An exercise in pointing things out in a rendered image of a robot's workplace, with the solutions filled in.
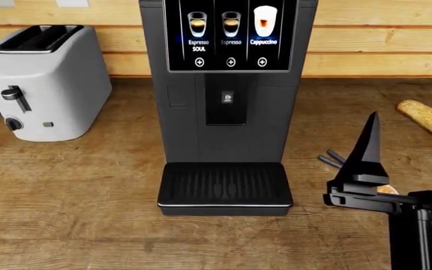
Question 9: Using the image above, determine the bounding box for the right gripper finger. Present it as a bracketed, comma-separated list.
[329, 110, 390, 196]

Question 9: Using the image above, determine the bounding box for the grey thin stick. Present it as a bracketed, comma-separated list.
[317, 154, 343, 170]
[326, 148, 347, 164]

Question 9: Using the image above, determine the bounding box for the brown round pastry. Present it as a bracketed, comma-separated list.
[376, 184, 400, 196]

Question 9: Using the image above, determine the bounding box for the baguette bread loaf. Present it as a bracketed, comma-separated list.
[395, 99, 432, 143]

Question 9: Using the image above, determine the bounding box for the black drip tray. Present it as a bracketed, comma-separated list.
[157, 162, 294, 217]

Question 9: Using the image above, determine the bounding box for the coffee machine touch screen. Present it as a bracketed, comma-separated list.
[163, 0, 299, 74]

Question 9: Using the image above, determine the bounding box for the dark grey coffee machine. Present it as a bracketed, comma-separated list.
[139, 0, 319, 217]

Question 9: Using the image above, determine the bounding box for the white two-slot toaster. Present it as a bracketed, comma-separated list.
[0, 24, 113, 143]

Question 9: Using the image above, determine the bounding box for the black toaster knob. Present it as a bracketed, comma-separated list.
[4, 115, 24, 132]

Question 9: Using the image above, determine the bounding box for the black toaster lever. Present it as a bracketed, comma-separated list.
[0, 85, 33, 114]

